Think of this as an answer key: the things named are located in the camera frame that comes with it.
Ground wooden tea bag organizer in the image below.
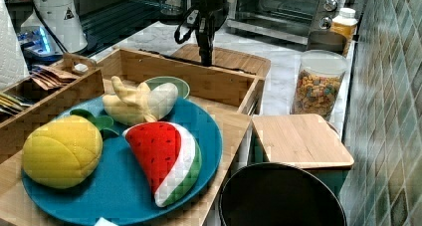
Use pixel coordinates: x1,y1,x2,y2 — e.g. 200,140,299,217
0,53,105,162

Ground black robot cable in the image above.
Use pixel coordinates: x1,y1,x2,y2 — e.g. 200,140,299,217
173,6,203,45

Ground wooden drawer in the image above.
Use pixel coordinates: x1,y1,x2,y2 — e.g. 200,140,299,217
98,48,265,115

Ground clear cereal jar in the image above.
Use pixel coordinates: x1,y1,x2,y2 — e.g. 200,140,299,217
291,50,348,120

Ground paper towel roll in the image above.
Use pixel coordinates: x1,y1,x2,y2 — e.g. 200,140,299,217
0,0,29,90

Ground plush yellow pineapple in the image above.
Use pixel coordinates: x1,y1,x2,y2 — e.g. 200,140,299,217
22,109,117,189

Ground black utensil pot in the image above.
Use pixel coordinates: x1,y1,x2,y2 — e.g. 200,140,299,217
219,162,347,226

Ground blue round plate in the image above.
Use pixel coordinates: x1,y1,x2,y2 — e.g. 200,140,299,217
22,98,223,226

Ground orange Stash tea packets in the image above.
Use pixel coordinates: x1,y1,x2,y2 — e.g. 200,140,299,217
30,65,78,91

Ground green bowl in drawer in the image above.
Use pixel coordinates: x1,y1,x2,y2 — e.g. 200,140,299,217
144,76,191,101

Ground plush peeled banana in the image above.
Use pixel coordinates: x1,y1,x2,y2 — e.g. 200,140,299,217
103,77,178,125

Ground dark metal cup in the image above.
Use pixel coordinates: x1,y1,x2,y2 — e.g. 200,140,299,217
307,31,346,55

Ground dark blue tea packets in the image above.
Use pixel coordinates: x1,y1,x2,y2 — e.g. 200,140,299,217
0,92,34,115

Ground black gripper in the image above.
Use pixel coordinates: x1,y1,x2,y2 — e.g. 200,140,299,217
191,0,229,67

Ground wooden cutting board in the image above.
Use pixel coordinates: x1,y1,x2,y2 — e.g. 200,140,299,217
172,44,271,78

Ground stainless toaster oven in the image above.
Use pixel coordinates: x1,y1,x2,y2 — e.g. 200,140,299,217
226,0,346,45

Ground orange sauce bottle white cap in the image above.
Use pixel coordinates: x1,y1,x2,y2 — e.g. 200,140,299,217
330,8,358,57

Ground plush watermelon slice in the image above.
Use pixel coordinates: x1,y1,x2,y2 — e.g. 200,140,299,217
122,121,202,207

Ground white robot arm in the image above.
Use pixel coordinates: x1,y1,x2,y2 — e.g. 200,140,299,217
24,0,229,67

